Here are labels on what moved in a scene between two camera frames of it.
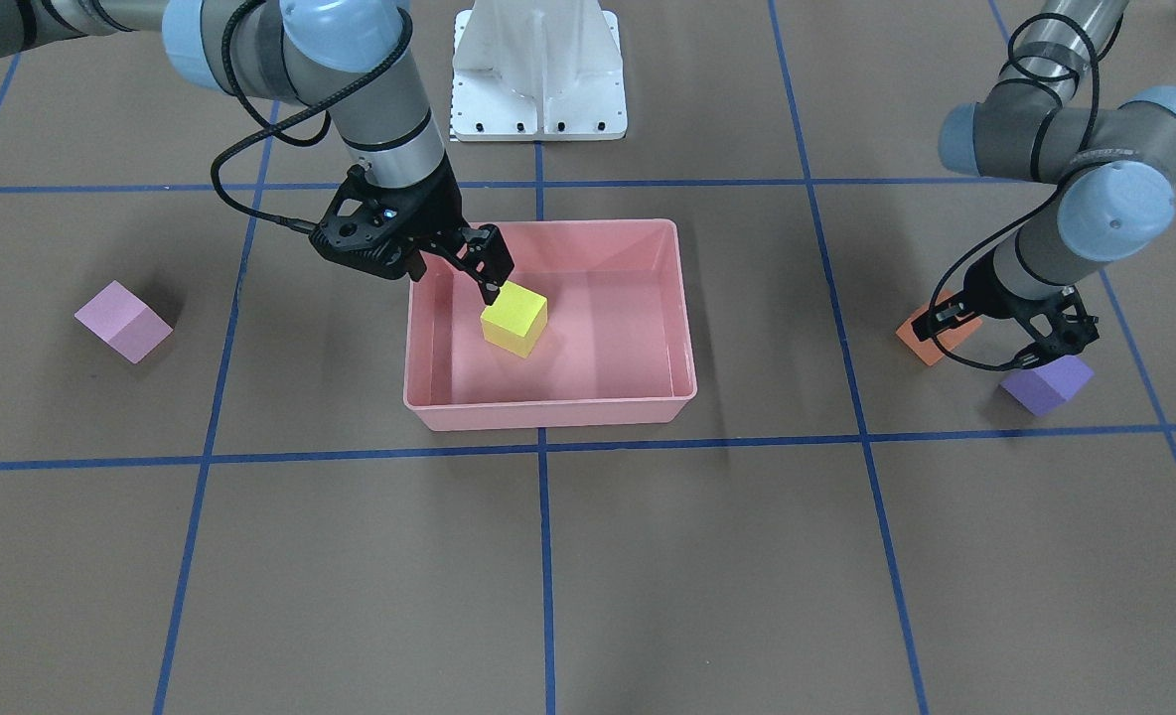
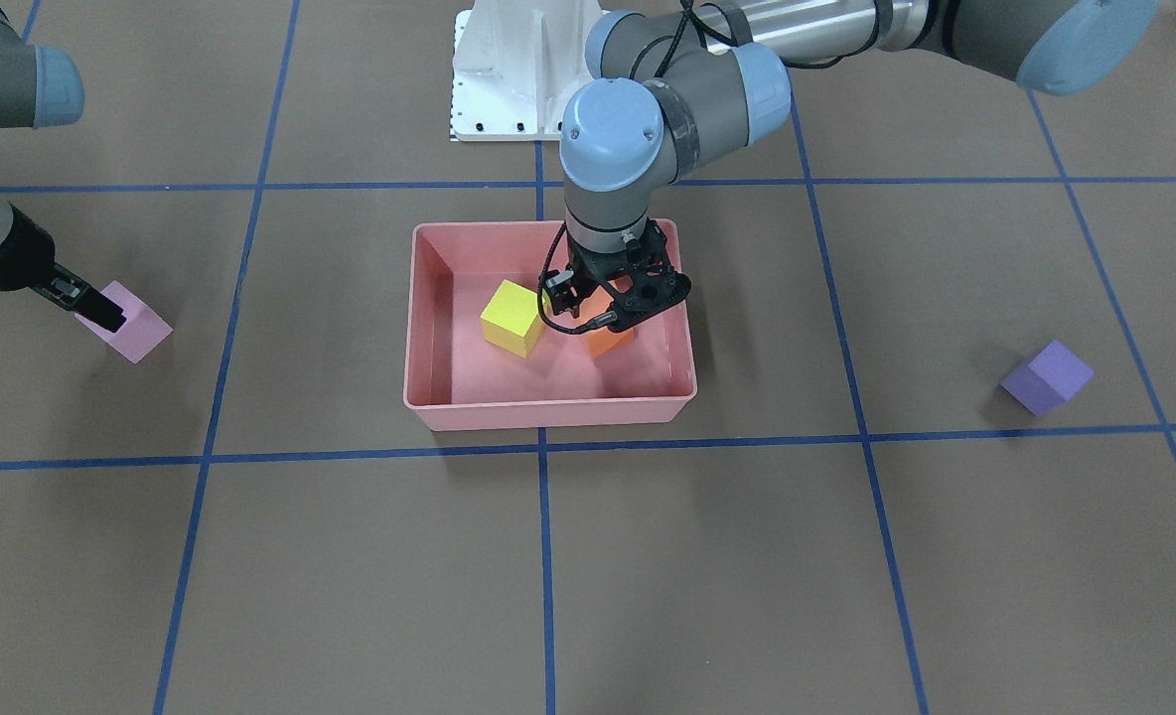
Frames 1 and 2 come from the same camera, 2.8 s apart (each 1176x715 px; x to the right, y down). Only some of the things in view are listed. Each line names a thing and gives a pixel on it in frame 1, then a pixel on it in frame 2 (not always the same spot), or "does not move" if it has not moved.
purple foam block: (1044, 388) does not move
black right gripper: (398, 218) -> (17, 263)
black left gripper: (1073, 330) -> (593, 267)
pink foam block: (124, 322) does not move
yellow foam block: (516, 321) does not move
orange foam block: (927, 350) -> (603, 342)
